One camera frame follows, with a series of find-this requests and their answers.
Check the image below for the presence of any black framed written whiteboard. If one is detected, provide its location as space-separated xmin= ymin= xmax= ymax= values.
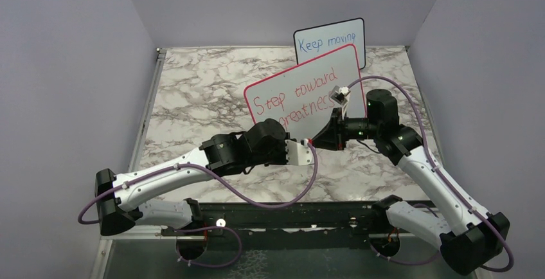
xmin=292 ymin=17 xmax=366 ymax=69

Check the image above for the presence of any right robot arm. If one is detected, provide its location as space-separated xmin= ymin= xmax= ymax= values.
xmin=312 ymin=89 xmax=510 ymax=275

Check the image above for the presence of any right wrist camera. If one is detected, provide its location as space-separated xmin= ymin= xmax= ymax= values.
xmin=329 ymin=85 xmax=351 ymax=116

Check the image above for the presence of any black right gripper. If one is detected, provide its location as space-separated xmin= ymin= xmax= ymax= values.
xmin=312 ymin=107 xmax=380 ymax=150

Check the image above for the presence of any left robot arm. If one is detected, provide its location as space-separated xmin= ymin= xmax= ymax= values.
xmin=94 ymin=118 xmax=290 ymax=236

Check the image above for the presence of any black aluminium base frame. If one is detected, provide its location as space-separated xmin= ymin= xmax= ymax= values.
xmin=90 ymin=200 xmax=495 ymax=279

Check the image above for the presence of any red framed whiteboard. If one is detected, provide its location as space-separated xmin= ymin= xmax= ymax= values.
xmin=243 ymin=44 xmax=361 ymax=140

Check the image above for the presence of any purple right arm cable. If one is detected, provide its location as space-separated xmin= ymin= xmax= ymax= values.
xmin=346 ymin=75 xmax=515 ymax=274

